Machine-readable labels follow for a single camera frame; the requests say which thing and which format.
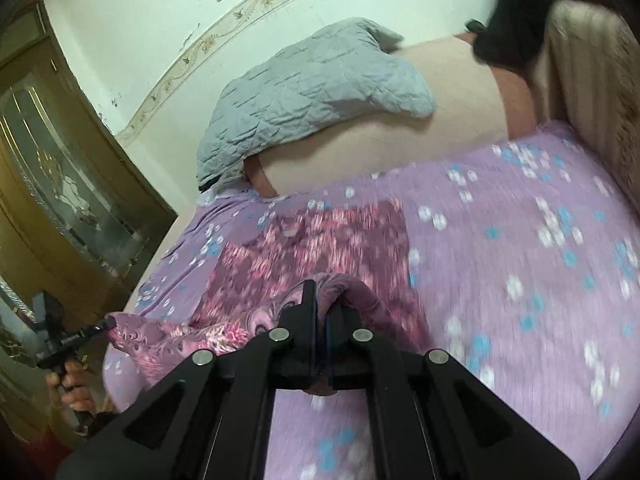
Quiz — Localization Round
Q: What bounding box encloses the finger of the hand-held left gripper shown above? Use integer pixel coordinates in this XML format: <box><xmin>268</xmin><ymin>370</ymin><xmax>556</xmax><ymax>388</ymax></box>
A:
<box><xmin>56</xmin><ymin>316</ymin><xmax>117</xmax><ymax>352</ymax></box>

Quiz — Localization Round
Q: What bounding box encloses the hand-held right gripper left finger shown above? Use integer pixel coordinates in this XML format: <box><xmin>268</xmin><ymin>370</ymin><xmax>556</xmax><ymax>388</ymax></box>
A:
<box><xmin>57</xmin><ymin>280</ymin><xmax>318</xmax><ymax>480</ymax></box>

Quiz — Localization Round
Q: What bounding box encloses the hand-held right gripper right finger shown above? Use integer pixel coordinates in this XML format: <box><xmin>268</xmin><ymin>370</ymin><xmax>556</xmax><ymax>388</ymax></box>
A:
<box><xmin>327</xmin><ymin>304</ymin><xmax>582</xmax><ymax>480</ymax></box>

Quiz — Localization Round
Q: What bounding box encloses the pink floral garment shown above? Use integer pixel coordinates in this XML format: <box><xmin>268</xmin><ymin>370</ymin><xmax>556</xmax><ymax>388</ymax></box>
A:
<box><xmin>106</xmin><ymin>199</ymin><xmax>437</xmax><ymax>397</ymax></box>

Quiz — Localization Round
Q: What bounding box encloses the person's left hand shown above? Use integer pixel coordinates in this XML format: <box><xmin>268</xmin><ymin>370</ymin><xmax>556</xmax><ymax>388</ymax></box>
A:
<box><xmin>46</xmin><ymin>359</ymin><xmax>101</xmax><ymax>433</ymax></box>

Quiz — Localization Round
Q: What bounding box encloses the purple floral bed sheet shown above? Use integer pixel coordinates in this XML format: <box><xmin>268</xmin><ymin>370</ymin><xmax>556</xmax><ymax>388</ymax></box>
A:
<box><xmin>102</xmin><ymin>120</ymin><xmax>637</xmax><ymax>480</ymax></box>

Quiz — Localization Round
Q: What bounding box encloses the wooden door with glass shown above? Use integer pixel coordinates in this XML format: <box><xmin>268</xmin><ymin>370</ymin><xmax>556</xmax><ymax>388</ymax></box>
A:
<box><xmin>0</xmin><ymin>0</ymin><xmax>179</xmax><ymax>312</ymax></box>

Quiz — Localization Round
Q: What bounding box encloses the pink bolster pillow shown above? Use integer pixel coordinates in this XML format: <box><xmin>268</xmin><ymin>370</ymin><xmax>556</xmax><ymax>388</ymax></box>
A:
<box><xmin>244</xmin><ymin>31</ymin><xmax>540</xmax><ymax>199</ymax></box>

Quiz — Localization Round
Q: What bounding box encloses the grey quilted blanket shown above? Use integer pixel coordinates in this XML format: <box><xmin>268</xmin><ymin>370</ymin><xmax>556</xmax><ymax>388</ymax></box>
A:
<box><xmin>196</xmin><ymin>17</ymin><xmax>437</xmax><ymax>194</ymax></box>

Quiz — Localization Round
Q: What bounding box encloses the beige striped headboard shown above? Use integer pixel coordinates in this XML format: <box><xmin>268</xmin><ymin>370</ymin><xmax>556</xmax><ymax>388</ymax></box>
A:
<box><xmin>529</xmin><ymin>0</ymin><xmax>640</xmax><ymax>202</ymax></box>

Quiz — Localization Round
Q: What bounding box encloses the dark cloth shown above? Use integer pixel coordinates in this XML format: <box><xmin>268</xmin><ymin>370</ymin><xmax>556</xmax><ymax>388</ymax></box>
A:
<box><xmin>472</xmin><ymin>0</ymin><xmax>567</xmax><ymax>82</ymax></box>

